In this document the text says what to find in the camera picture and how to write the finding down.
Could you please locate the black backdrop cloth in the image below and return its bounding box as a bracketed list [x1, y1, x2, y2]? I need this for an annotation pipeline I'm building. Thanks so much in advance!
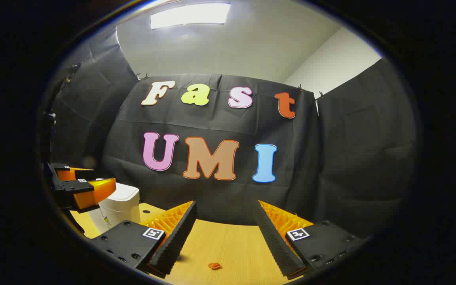
[40, 26, 418, 238]

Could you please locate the wooden desktop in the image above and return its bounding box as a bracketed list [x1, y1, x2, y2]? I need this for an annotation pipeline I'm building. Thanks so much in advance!
[70, 203, 304, 285]

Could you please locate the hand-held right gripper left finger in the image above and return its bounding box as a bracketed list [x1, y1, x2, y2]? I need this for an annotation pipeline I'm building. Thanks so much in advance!
[89, 200, 198, 279]

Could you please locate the ceiling light panel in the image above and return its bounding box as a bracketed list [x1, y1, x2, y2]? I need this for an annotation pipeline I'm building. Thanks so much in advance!
[150, 2, 232, 30]

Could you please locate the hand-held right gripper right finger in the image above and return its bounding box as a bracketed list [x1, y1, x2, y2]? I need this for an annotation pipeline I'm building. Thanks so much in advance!
[253, 200, 367, 281]

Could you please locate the white desktop garbage bin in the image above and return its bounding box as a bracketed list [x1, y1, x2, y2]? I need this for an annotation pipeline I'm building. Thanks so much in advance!
[89, 183, 141, 234]

